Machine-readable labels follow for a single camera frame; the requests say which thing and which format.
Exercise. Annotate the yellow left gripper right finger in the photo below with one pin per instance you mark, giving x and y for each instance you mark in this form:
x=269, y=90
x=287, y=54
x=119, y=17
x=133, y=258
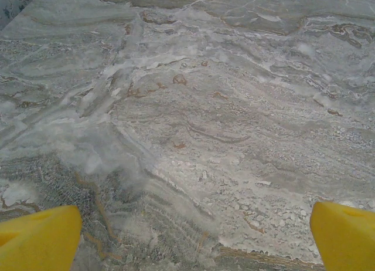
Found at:
x=348, y=241

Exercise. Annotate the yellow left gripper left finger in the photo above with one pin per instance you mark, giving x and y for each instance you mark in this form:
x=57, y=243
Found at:
x=35, y=241

